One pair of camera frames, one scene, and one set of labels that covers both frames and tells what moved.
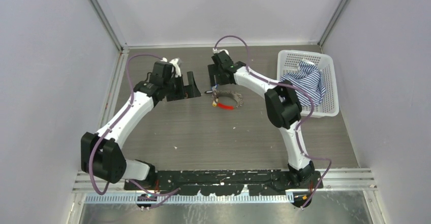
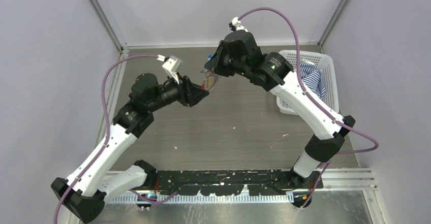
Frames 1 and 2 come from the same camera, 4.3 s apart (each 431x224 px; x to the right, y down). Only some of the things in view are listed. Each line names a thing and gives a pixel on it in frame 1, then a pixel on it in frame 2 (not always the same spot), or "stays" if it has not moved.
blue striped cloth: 308,77 stays
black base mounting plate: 221,183 stays
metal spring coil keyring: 237,97 to 210,81
